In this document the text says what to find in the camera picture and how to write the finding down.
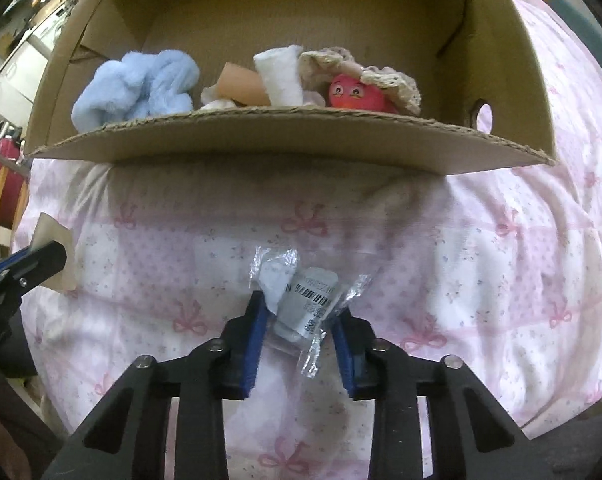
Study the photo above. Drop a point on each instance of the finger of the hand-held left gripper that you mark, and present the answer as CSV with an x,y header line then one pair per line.
x,y
36,265

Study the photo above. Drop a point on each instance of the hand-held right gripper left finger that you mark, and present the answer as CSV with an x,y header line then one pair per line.
x,y
253,350

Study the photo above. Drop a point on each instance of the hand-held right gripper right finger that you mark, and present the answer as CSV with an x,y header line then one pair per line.
x,y
343,355

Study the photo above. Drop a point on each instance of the tan paper card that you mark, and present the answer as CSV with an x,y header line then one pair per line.
x,y
56,232

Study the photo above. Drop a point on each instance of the clear plastic packet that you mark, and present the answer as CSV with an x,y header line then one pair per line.
x,y
306,305

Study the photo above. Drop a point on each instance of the fluffy light blue cloth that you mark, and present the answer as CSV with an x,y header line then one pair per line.
x,y
131,90

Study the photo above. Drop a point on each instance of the pink octopus toy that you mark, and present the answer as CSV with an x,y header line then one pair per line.
x,y
356,92

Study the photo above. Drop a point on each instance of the beige crochet scrunchie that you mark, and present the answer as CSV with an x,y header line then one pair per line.
x,y
396,87

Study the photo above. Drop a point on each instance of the white cloth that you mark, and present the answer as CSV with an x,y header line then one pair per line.
x,y
281,75

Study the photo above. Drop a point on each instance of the cardboard box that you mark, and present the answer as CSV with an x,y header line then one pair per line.
x,y
281,20

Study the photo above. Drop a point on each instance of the person's dark grey trousers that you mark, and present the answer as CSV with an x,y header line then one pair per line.
x,y
16,355

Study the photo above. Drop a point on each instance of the red bag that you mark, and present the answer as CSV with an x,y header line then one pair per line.
x,y
3,160

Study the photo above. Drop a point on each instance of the pink bow-print bedspread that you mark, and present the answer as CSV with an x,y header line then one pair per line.
x,y
431,260

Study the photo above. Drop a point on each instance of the white kitchen cabinets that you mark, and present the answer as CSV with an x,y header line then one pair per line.
x,y
11,75

